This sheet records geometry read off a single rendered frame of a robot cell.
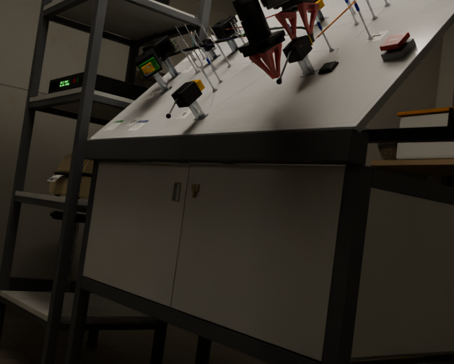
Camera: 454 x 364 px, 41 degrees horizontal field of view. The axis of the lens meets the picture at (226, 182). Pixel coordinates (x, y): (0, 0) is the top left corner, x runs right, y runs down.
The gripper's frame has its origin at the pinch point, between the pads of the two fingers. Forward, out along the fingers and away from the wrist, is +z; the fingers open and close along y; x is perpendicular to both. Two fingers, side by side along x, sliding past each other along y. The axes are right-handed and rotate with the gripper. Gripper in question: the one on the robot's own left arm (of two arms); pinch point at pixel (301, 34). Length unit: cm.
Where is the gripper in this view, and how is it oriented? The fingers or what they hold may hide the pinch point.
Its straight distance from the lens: 159.9
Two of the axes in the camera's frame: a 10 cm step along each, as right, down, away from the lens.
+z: 1.9, 9.8, 0.6
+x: -7.2, 1.8, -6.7
